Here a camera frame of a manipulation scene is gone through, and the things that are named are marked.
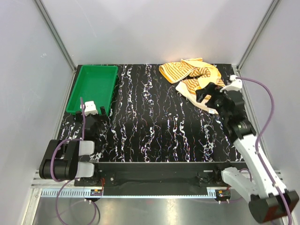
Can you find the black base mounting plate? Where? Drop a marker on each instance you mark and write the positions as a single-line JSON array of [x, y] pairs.
[[158, 176]]

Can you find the small controller board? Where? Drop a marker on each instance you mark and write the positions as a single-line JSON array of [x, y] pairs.
[[224, 193], [96, 192]]

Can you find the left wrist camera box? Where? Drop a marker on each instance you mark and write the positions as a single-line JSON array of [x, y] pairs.
[[89, 108]]

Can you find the slotted aluminium cable duct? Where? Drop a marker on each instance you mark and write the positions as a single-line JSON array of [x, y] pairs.
[[109, 192]]

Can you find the yellow orange striped towel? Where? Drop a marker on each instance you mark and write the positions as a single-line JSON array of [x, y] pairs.
[[191, 75]]

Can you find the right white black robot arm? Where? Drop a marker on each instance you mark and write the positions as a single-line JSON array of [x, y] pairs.
[[267, 196]]

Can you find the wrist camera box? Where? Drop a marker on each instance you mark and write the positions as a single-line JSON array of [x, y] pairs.
[[89, 108], [235, 85]]

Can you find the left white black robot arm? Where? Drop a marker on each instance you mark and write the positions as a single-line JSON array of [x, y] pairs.
[[61, 159]]

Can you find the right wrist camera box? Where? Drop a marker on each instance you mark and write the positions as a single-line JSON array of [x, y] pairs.
[[235, 85]]

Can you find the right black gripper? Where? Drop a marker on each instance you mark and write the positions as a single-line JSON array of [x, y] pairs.
[[211, 89]]

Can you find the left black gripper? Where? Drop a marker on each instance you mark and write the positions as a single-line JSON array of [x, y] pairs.
[[101, 118]]

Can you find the left small controller board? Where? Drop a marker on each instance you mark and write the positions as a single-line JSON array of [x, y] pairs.
[[96, 192]]

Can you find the right small controller board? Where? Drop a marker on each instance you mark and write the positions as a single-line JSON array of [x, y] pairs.
[[224, 193]]

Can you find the green plastic tray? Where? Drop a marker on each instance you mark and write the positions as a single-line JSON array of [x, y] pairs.
[[94, 83]]

